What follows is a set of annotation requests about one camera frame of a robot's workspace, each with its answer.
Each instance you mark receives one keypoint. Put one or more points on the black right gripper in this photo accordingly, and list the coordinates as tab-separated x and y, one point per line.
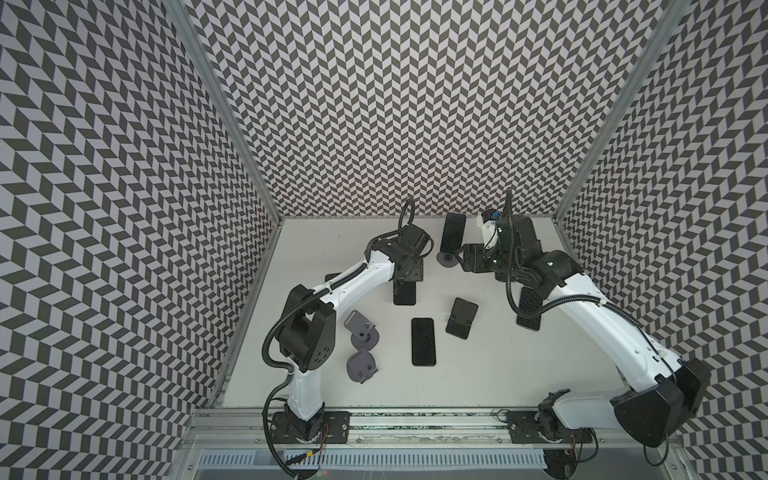
474	257

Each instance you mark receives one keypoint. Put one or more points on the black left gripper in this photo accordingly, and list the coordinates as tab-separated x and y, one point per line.
418	274

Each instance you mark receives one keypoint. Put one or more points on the green-edged phone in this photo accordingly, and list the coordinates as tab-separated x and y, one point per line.
453	232

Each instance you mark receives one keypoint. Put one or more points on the round grey stand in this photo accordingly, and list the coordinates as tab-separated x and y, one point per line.
363	332
447	260
361	366

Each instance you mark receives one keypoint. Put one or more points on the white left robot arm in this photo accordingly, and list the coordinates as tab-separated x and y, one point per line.
304	336

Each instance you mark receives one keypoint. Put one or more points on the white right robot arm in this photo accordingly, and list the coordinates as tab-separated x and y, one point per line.
661	391

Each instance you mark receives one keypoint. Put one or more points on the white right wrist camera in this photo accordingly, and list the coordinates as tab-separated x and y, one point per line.
486	221

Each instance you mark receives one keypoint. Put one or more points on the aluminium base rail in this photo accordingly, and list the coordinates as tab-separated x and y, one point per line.
387	427

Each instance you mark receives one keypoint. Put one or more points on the white slotted cable duct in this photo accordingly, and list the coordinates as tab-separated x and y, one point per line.
383	460

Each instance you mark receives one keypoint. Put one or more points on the aluminium corner post right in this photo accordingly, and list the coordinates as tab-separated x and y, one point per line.
670	19

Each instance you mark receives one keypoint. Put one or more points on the aluminium corner post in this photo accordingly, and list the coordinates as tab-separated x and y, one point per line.
670	19
179	17

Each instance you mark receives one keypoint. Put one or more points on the aluminium corner post left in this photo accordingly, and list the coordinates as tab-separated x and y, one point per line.
179	17

